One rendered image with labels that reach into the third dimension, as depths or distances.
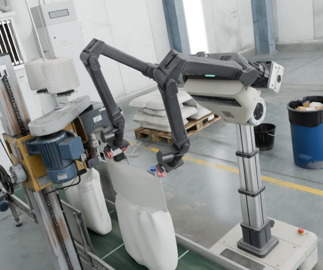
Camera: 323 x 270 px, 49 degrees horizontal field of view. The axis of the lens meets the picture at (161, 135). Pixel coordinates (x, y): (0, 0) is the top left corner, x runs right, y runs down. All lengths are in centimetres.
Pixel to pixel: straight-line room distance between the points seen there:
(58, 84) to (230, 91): 83
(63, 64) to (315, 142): 267
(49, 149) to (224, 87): 92
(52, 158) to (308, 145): 265
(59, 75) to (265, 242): 161
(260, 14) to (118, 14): 455
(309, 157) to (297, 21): 673
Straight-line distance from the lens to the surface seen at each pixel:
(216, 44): 917
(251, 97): 178
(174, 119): 143
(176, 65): 125
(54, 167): 186
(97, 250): 255
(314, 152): 381
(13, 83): 198
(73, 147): 178
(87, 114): 210
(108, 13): 707
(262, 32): 1047
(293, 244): 251
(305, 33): 1015
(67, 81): 181
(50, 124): 176
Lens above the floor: 184
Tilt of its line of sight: 20 degrees down
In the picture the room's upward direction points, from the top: 11 degrees counter-clockwise
